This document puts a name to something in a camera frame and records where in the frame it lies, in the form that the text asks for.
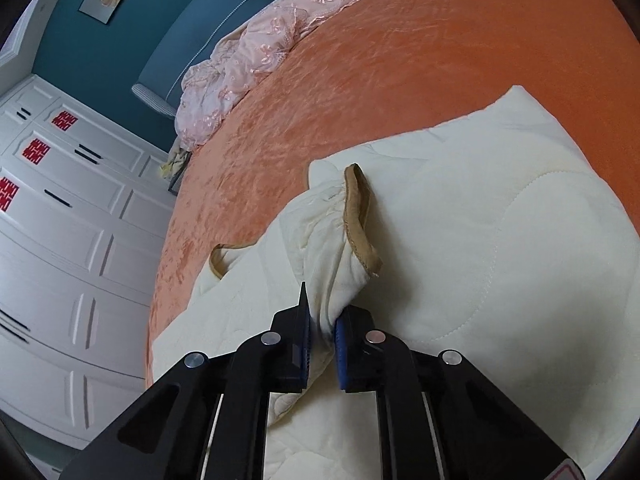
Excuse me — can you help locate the blue upholstered headboard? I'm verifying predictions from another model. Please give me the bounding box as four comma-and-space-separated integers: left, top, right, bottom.
131, 0, 274, 118

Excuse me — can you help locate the orange velvet bed cover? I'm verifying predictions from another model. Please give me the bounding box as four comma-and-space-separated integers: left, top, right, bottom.
143, 0, 640, 391

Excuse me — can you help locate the white panelled wardrobe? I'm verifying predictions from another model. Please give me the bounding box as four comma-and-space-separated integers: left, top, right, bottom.
1, 75, 175, 448

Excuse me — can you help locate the pink embroidered blanket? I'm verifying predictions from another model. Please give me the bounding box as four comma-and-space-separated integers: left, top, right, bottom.
175, 0, 360, 152

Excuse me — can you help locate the cream quilted coat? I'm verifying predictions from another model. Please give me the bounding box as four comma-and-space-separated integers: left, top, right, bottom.
152, 87, 639, 479

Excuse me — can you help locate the dark bedside table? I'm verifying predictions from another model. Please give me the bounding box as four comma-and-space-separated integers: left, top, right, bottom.
160, 148, 192, 196

